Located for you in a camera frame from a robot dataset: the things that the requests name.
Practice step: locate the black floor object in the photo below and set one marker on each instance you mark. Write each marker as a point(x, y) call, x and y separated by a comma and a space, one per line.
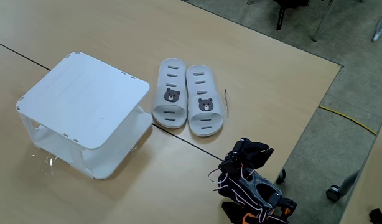
point(377, 216)

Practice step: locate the white bear slipper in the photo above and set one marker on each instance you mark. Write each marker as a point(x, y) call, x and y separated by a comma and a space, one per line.
point(206, 126)
point(170, 118)

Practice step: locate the white plastic box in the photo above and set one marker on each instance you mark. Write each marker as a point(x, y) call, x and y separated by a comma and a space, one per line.
point(82, 99)

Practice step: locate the black table caster wheel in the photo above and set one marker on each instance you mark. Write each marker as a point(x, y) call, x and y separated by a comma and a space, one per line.
point(281, 176)

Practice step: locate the grey caster with leg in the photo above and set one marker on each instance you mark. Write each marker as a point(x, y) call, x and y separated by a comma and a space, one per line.
point(334, 193)

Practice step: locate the black chair base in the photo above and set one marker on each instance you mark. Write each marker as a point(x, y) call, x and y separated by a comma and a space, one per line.
point(287, 6)

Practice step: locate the metal chair leg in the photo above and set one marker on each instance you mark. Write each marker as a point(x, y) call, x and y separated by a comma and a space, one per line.
point(322, 21)

